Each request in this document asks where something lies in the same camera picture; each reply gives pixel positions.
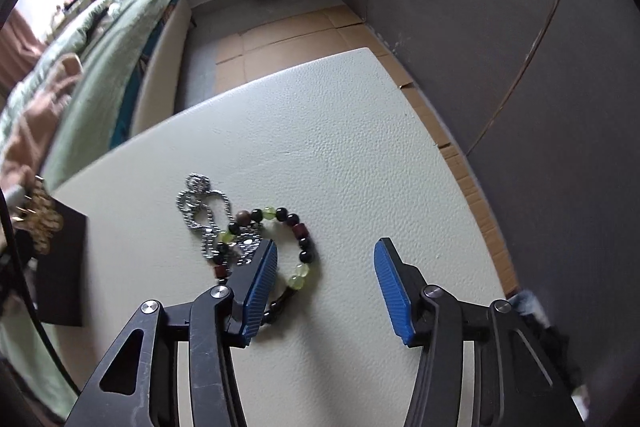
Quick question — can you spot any black green bead bracelet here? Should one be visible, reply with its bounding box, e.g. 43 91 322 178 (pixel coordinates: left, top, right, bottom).
212 206 320 326

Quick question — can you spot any pale green printed quilt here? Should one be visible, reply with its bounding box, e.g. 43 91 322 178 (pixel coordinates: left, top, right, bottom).
0 0 122 134

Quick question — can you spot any grey wardrobe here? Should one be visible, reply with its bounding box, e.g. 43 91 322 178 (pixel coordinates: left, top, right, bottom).
310 0 640 408

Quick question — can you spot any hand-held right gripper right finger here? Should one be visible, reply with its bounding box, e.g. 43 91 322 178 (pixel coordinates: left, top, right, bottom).
373 237 586 427

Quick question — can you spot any pink curtain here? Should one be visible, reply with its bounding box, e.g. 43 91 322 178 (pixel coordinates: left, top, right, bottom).
0 7 44 94

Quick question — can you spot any pink fleece blanket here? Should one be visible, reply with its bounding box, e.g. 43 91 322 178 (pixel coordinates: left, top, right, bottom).
0 54 84 190

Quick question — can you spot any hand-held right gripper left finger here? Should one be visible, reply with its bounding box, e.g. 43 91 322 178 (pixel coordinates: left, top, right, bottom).
65 238 278 427

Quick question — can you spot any gold chain jewelry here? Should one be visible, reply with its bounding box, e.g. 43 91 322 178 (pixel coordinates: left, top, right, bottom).
14 177 64 256

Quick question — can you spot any black jewelry box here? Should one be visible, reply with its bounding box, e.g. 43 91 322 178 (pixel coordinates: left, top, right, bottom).
14 194 89 328

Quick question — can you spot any silver chain necklace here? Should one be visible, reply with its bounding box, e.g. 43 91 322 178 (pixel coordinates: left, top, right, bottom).
176 173 265 266

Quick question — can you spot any bed with green sheet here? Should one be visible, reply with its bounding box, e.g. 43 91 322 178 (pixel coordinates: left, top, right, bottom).
0 0 194 425

